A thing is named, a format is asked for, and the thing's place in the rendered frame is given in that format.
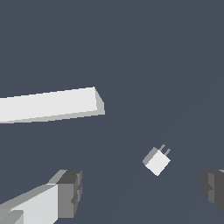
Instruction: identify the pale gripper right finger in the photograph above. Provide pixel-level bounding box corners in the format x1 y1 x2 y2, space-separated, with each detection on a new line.
199 169 224 215

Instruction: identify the white wall socket block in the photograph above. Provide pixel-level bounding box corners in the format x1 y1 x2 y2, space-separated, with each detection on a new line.
0 86 106 124

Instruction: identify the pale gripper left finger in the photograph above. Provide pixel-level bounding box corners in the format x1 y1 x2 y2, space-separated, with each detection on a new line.
0 169 83 224

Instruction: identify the white two-prong charger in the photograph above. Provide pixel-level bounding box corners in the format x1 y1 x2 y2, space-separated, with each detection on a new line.
142 143 172 177

